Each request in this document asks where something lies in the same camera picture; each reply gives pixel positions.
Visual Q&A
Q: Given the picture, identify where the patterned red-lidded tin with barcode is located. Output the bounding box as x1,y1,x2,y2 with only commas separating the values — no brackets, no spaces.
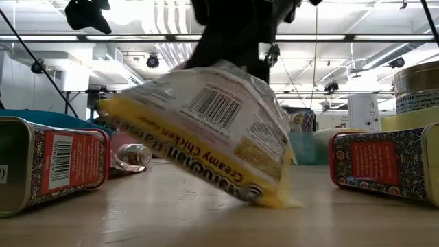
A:
0,116,112,219

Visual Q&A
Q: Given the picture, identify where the white square pillar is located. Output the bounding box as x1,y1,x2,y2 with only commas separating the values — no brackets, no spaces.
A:
347,93,380,134

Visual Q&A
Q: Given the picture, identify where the round silver can white label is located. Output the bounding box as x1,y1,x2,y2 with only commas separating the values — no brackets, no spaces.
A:
392,61,439,115

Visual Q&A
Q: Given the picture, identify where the small glass spice jar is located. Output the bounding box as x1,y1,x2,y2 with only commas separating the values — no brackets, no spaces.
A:
117,143,153,167

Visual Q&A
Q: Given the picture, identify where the yellow Maruchan ramen pack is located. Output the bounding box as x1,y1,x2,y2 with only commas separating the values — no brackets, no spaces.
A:
97,60,305,209

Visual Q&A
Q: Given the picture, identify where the distant black rig frame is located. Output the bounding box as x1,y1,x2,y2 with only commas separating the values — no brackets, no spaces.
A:
63,89,104,119

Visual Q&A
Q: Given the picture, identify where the colourful snack pack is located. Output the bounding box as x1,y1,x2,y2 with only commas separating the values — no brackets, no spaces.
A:
289,109,316,134

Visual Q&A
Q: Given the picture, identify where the green plastic bin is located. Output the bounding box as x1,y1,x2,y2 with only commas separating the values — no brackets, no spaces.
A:
287,131,332,166

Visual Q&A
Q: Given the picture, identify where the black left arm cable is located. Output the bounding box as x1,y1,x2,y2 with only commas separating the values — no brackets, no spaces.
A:
0,7,80,119

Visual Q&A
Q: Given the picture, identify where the pink plastic bowl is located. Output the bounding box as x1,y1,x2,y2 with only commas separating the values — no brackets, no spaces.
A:
109,132,133,155

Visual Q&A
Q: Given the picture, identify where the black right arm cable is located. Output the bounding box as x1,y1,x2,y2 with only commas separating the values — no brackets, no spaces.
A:
420,0,439,47

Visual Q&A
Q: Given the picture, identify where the yellow plastic tray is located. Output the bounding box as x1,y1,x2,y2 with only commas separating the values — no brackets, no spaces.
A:
380,106,439,132

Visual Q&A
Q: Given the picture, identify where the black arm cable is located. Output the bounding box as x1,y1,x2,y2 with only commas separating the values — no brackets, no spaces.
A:
0,7,80,119
420,0,439,47

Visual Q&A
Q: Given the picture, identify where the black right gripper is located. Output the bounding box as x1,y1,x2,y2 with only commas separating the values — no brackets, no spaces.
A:
185,0,299,83

